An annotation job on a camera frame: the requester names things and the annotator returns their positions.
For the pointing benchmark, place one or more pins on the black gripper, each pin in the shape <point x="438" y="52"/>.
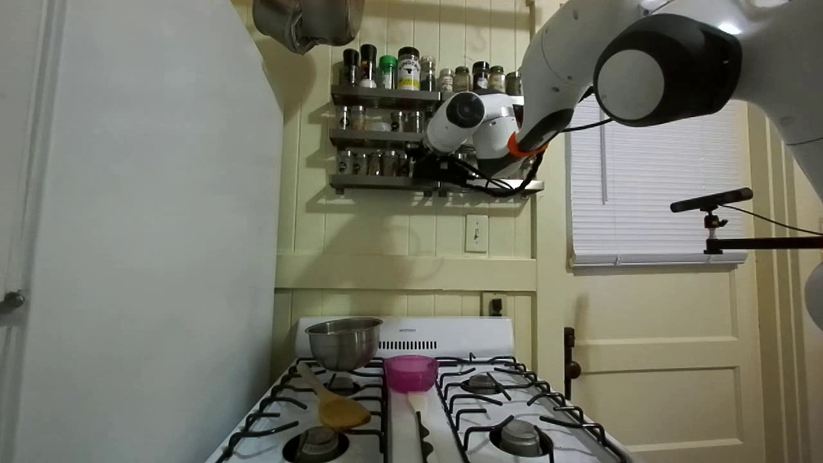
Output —
<point x="446" y="168"/>

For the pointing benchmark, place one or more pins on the spice jar black round label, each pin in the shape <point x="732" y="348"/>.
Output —
<point x="392" y="164"/>

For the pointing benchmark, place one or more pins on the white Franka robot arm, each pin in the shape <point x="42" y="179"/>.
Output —
<point x="671" y="68"/>

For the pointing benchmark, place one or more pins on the glass spice jar steel cap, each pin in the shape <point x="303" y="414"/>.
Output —
<point x="343" y="164"/>
<point x="361" y="164"/>
<point x="376" y="164"/>
<point x="407" y="164"/>

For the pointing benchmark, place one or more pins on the small dark spice bottle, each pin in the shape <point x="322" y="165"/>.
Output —
<point x="446" y="80"/>
<point x="482" y="78"/>
<point x="513" y="84"/>
<point x="497" y="80"/>
<point x="461" y="78"/>

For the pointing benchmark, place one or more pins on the thin grey spice bottle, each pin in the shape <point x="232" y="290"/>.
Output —
<point x="430" y="78"/>

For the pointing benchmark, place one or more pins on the yellow label spice jar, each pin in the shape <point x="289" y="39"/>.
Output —
<point x="410" y="70"/>

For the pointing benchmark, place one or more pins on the green spice bottle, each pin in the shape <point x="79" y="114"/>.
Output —
<point x="388" y="73"/>

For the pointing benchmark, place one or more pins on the dark capped spice bottle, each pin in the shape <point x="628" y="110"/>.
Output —
<point x="369" y="68"/>

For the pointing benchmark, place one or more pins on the silver metal pot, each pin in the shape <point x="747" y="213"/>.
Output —
<point x="345" y="341"/>

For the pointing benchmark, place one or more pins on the black pepper grinder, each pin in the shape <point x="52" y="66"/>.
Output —
<point x="351" y="68"/>

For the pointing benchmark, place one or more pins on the white gas stove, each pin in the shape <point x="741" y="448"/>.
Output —
<point x="446" y="336"/>

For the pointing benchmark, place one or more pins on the stacked steel pots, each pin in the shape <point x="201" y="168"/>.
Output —
<point x="306" y="21"/>

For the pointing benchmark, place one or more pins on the pink cup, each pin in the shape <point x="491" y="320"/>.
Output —
<point x="410" y="374"/>

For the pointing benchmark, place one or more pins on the white window blind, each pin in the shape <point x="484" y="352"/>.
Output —
<point x="659" y="190"/>

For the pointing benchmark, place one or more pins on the black stove grate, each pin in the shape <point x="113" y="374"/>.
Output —
<point x="384" y="429"/>
<point x="451" y="420"/>

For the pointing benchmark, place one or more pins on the wooden spoon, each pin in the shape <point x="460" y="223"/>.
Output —
<point x="343" y="414"/>

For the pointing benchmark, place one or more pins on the white refrigerator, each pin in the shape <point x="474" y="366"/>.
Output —
<point x="145" y="233"/>

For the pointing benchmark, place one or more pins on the white panel door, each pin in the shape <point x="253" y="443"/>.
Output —
<point x="671" y="388"/>

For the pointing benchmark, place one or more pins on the steel wall spice rack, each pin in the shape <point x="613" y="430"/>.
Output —
<point x="376" y="183"/>

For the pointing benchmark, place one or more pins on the white light switch plate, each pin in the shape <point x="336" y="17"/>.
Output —
<point x="478" y="233"/>

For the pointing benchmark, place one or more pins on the black wall plug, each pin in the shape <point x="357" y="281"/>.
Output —
<point x="496" y="307"/>

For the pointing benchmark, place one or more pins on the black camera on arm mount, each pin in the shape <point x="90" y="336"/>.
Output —
<point x="712" y="199"/>

